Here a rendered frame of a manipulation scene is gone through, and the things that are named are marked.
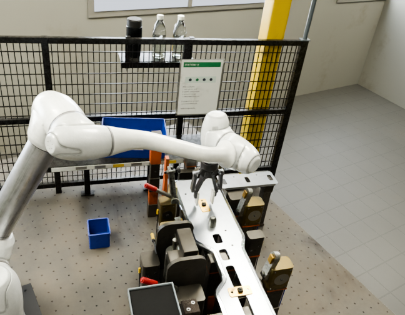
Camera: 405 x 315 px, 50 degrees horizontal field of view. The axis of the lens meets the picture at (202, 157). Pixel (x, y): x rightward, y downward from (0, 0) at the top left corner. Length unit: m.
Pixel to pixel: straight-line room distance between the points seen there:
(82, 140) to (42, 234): 0.97
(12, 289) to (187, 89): 1.21
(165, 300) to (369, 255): 2.34
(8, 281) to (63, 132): 0.53
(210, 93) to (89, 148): 1.04
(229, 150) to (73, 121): 0.53
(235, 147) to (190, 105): 0.76
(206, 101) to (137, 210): 0.67
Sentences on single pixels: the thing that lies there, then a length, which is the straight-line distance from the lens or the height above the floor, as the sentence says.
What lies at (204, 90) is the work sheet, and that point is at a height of 1.29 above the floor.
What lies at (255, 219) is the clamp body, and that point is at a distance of 1.93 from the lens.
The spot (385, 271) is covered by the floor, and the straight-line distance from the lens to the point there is 3.42.
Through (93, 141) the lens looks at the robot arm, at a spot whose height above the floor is 1.51.
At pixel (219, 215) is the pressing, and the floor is 1.00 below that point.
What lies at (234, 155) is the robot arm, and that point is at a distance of 1.51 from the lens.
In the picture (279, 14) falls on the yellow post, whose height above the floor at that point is 1.67.
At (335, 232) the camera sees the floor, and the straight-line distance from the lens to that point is 3.55.
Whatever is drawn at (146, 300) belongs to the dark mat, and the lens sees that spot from 1.34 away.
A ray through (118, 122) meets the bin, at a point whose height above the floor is 1.13.
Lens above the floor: 2.22
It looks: 34 degrees down
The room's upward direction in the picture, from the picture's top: 8 degrees clockwise
